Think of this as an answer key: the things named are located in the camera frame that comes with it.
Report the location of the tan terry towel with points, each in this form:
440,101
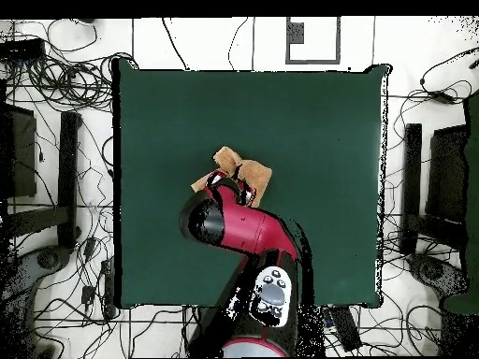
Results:
254,175

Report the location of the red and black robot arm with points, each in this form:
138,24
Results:
254,228

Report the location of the dark green table cloth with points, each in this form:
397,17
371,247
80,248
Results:
318,149

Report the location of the small black power adapter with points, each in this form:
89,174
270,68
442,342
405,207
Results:
88,293
89,246

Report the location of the black T-shaped stand base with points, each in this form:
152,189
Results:
411,168
69,168

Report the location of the black power strip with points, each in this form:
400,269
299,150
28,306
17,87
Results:
108,284
22,48
346,329

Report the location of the small gray square box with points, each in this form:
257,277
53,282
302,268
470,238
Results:
295,33

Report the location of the black rectangular box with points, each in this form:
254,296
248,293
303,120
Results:
22,149
447,172

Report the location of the gray stand base black knob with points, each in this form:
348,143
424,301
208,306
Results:
26,273
434,271

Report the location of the dark green fabric sheet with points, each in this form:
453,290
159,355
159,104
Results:
473,187

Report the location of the gray square frame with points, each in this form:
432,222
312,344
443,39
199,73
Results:
313,61

